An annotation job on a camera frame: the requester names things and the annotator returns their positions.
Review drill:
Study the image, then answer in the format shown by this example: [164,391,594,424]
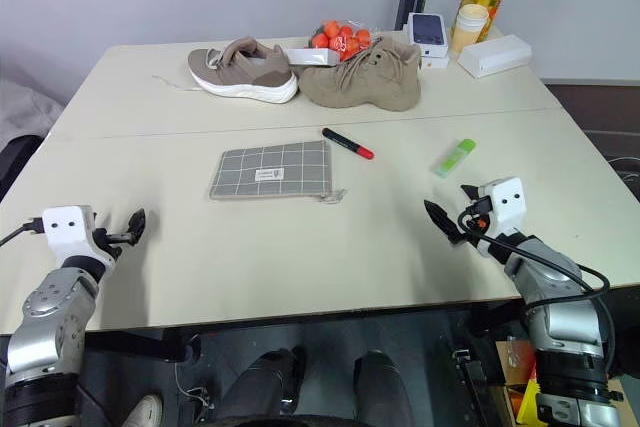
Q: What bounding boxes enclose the tan suede lace-up boot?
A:
[298,36,422,113]

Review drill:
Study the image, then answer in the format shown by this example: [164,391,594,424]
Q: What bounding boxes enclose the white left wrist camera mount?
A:
[41,205,115,265]

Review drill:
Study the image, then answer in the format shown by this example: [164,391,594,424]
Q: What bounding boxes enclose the white phone box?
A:
[406,11,450,59]

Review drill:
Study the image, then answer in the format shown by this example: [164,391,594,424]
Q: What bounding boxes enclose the bag of orange balls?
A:
[307,19,384,62]

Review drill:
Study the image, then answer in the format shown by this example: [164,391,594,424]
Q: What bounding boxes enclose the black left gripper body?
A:
[92,213,133,259]

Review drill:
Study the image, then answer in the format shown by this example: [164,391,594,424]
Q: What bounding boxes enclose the green highlighter pen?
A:
[432,138,476,178]

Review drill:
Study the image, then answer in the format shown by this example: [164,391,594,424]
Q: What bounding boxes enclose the dark rounded shape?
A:
[212,345,307,426]
[351,349,417,427]

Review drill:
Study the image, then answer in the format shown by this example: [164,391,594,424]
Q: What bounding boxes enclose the beige shoe toe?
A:
[122,393,165,427]

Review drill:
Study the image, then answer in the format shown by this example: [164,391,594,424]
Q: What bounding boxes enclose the thin floor cables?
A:
[605,155,640,181]

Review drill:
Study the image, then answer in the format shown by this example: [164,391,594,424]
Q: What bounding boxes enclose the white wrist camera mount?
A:
[474,176,527,258]
[41,205,115,265]

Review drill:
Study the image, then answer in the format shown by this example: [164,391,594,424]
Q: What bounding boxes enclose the orange and yellow cardboard box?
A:
[493,339,544,427]

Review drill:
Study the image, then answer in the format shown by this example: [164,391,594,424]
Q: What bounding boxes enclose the grey checked pencil pouch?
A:
[206,139,349,207]

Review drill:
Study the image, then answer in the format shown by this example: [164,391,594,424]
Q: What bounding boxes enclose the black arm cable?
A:
[457,207,621,383]
[0,219,45,249]

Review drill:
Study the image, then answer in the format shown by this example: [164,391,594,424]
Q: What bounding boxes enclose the white rectangular carton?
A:
[457,34,533,80]

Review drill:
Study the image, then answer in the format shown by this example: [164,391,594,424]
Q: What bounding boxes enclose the black marker with red cap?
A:
[321,127,376,160]

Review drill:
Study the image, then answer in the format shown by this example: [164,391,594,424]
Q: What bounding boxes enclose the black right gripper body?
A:
[456,196,495,247]

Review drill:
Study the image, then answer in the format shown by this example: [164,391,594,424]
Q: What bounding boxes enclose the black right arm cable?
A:
[457,207,621,383]

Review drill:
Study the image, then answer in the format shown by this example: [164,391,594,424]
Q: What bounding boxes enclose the brown sneaker with white sole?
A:
[152,35,300,105]

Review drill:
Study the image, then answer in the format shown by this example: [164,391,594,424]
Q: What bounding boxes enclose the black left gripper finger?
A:
[125,207,149,247]

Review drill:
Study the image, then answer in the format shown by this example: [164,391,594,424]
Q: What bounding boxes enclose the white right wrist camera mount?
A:
[474,176,527,258]

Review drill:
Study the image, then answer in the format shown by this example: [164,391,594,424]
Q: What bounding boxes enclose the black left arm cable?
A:
[0,219,45,249]

